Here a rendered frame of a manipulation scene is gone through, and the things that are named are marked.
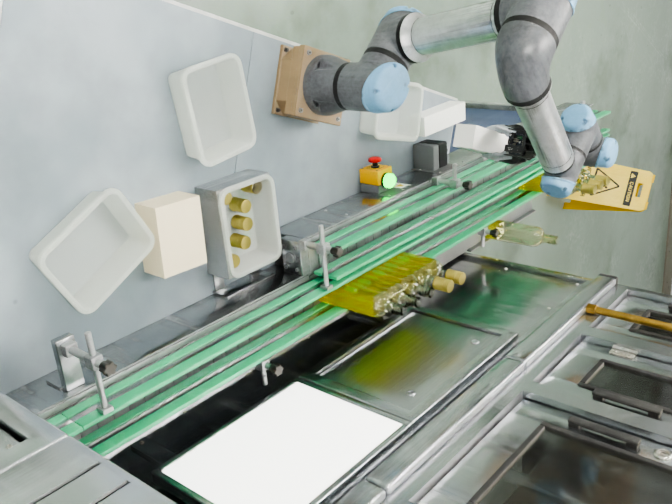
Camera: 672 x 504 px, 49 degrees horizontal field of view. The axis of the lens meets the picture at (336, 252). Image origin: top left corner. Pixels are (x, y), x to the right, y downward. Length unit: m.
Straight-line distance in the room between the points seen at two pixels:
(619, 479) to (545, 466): 0.14
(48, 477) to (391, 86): 1.14
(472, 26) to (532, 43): 0.21
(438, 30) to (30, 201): 0.93
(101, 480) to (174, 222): 0.77
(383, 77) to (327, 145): 0.40
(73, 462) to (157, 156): 0.83
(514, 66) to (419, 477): 0.81
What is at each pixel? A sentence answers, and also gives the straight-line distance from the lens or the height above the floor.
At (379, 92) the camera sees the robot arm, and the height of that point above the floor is 1.06.
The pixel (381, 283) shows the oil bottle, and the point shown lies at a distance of 1.88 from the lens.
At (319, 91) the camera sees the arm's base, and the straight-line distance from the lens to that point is 1.83.
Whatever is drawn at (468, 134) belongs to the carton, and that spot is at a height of 1.10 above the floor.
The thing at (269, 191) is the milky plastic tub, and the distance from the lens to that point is 1.81.
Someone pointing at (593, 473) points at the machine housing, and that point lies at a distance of 1.58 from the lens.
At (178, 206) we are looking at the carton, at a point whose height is 0.82.
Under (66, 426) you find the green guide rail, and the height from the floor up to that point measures 0.94.
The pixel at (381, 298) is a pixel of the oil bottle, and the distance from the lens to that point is 1.80.
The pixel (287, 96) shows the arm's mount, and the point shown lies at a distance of 1.87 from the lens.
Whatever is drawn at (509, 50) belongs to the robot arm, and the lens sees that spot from 1.49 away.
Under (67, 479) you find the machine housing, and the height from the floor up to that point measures 1.33.
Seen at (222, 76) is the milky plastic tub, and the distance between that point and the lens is 1.77.
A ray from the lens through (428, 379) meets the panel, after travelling 1.76.
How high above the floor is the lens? 2.11
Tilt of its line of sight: 39 degrees down
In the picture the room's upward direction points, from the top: 103 degrees clockwise
